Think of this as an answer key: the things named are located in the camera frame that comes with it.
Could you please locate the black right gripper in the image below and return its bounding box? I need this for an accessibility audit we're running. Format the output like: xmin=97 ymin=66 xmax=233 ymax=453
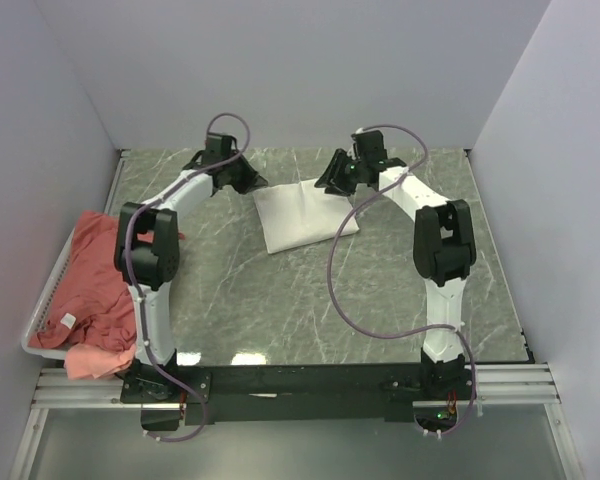
xmin=314 ymin=149 xmax=367 ymax=198

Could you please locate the white t-shirt red print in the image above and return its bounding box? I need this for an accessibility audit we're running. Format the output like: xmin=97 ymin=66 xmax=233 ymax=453
xmin=253 ymin=179 xmax=353 ymax=255

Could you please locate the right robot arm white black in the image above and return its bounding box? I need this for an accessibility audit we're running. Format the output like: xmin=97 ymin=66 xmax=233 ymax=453
xmin=315 ymin=125 xmax=477 ymax=399

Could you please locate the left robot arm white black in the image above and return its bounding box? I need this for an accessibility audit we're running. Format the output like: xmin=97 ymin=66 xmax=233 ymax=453
xmin=114 ymin=132 xmax=267 ymax=402

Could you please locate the red t-shirt in tray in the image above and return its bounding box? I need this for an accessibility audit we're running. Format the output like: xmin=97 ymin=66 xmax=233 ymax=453
xmin=28 ymin=209 xmax=186 ymax=354

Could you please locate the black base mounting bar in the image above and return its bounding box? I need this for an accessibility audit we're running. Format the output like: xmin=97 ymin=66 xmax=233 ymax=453
xmin=120 ymin=363 xmax=473 ymax=431

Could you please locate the pink t-shirt in tray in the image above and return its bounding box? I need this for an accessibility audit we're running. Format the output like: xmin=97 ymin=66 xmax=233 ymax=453
xmin=64 ymin=344 xmax=136 ymax=380

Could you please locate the white plastic tray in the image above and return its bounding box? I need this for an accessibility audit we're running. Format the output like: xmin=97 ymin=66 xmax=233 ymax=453
xmin=18 ymin=227 xmax=146 ymax=361

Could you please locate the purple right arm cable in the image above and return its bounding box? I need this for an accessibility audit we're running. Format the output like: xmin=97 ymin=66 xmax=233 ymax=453
xmin=327 ymin=124 xmax=479 ymax=441

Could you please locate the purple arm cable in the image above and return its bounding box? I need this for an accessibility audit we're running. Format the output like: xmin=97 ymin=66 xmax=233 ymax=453
xmin=327 ymin=124 xmax=479 ymax=441
xmin=127 ymin=112 xmax=252 ymax=445

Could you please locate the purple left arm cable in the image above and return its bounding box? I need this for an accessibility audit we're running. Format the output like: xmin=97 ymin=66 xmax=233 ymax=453
xmin=127 ymin=112 xmax=252 ymax=445

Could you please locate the aluminium frame rail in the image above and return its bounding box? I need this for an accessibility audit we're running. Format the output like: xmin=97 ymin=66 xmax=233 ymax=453
xmin=9 ymin=362 xmax=584 ymax=479

